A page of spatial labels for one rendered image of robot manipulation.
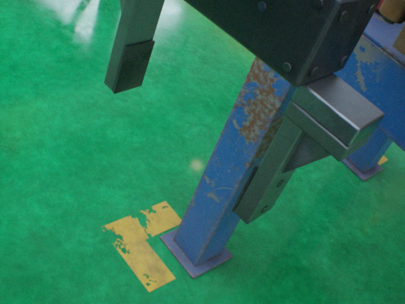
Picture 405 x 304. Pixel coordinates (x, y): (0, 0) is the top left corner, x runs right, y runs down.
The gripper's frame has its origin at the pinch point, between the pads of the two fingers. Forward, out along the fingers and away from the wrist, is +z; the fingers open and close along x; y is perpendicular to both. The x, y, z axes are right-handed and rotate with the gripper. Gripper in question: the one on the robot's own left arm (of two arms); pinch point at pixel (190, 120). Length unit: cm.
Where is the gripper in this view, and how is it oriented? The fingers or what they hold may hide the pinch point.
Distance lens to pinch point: 34.1
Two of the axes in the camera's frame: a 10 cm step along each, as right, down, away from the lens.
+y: 6.9, -2.9, 6.6
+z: -3.0, 7.2, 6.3
